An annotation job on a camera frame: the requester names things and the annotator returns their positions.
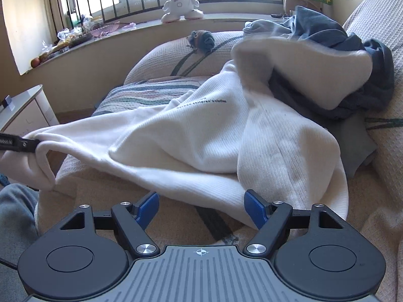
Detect white cabinet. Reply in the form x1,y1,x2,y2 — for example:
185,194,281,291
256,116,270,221
0,84,60,134

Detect plastic wrapped snacks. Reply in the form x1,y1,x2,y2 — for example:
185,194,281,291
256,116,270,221
57,27,92,49

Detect person's grey trouser leg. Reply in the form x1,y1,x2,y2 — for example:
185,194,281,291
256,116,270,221
0,182,40,302

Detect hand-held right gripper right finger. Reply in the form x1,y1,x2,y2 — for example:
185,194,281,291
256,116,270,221
244,190,346,256

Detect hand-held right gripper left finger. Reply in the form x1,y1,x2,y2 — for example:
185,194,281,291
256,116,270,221
59,191,160,257

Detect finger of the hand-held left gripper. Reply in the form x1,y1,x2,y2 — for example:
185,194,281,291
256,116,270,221
0,135,41,155

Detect dark blue pants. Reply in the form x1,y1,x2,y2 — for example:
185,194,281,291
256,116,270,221
267,38,395,180

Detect beige striped pillow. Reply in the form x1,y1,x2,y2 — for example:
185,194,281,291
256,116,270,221
123,31,252,85

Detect light blue sweatshirt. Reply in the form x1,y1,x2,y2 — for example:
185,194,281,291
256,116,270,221
244,6,367,52

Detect pink glass bowl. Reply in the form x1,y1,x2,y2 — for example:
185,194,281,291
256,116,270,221
90,22,122,36

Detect small blue plush toy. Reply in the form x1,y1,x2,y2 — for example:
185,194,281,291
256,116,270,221
186,30,215,53

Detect white ribbed sweater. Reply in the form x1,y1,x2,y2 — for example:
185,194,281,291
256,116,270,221
0,36,374,230

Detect black window railing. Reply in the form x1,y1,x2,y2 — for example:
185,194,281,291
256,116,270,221
42,0,284,29

